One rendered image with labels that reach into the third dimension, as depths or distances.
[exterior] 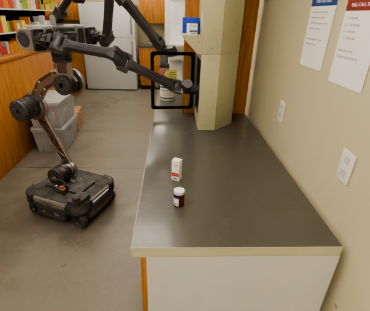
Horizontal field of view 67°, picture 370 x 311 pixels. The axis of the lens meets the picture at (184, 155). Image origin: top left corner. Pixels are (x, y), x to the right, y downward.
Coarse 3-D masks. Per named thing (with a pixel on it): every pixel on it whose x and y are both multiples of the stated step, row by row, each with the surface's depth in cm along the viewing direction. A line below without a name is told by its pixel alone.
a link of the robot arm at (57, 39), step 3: (48, 33) 162; (51, 33) 162; (48, 36) 162; (51, 36) 162; (54, 36) 162; (57, 36) 162; (60, 36) 162; (48, 39) 161; (51, 39) 163; (54, 39) 161; (57, 39) 162; (60, 39) 162; (63, 39) 164; (48, 42) 162; (51, 42) 161; (54, 42) 161; (57, 42) 162; (60, 42) 162; (60, 45) 162
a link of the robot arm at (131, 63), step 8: (128, 56) 167; (128, 64) 166; (136, 64) 168; (136, 72) 172; (144, 72) 171; (152, 72) 173; (152, 80) 178; (160, 80) 176; (168, 80) 179; (176, 80) 182; (168, 88) 182; (176, 88) 182
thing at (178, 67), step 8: (160, 56) 188; (168, 56) 189; (176, 56) 190; (184, 56) 191; (160, 64) 191; (168, 64) 192; (176, 64) 193; (184, 64) 193; (160, 72) 193; (168, 72) 194; (176, 72) 195; (184, 72) 196; (160, 88) 198; (160, 96) 201; (168, 96) 202; (176, 96) 203; (184, 96) 204; (160, 104) 203; (168, 104) 204; (176, 104) 205; (184, 104) 206
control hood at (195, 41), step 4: (184, 36) 158; (188, 36) 158; (192, 36) 158; (196, 36) 158; (200, 36) 158; (188, 40) 159; (192, 40) 159; (196, 40) 159; (200, 40) 159; (192, 44) 160; (196, 44) 160; (200, 44) 160; (192, 48) 161; (196, 48) 161; (200, 48) 161; (196, 52) 162; (200, 52) 162
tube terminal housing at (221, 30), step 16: (208, 0) 150; (224, 0) 151; (240, 0) 160; (208, 16) 154; (224, 16) 155; (240, 16) 165; (208, 32) 158; (224, 32) 159; (240, 32) 170; (208, 48) 161; (224, 48) 164; (208, 64) 165; (224, 64) 169; (208, 80) 170; (224, 80) 174; (208, 96) 174; (224, 96) 180; (208, 112) 179; (224, 112) 186; (208, 128) 184
